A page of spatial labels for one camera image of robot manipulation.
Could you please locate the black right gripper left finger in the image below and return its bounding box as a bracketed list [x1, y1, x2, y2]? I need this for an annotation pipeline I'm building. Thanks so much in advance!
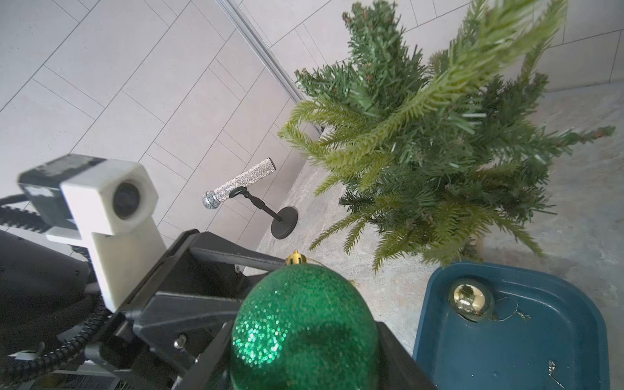
[174, 322, 233, 390]

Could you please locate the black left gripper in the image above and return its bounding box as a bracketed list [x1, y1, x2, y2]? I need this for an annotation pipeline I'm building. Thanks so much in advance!
[84, 229, 285, 389]

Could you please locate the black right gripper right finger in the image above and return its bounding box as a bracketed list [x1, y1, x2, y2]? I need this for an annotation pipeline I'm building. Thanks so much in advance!
[376, 322, 436, 390]

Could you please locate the gold shiny ball ornament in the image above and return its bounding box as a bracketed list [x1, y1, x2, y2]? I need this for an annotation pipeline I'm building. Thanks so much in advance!
[448, 278, 495, 323]

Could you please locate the green glitter ball ornament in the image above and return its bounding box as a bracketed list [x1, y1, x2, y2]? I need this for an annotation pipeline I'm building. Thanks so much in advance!
[230, 252, 380, 389]

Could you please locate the small green christmas tree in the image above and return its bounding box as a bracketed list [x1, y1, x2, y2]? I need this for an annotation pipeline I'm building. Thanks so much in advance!
[279, 1, 614, 270]

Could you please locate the glittery silver microphone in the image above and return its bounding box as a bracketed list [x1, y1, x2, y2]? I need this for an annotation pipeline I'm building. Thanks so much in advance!
[202, 158, 276, 210]

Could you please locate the teal plastic tray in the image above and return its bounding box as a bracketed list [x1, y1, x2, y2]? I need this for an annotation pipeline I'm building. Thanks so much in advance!
[413, 263, 611, 389]

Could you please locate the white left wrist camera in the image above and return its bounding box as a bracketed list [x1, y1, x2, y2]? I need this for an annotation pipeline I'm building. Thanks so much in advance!
[17, 154, 167, 312]

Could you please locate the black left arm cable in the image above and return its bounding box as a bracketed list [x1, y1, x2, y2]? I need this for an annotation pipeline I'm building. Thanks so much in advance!
[0, 193, 113, 386]

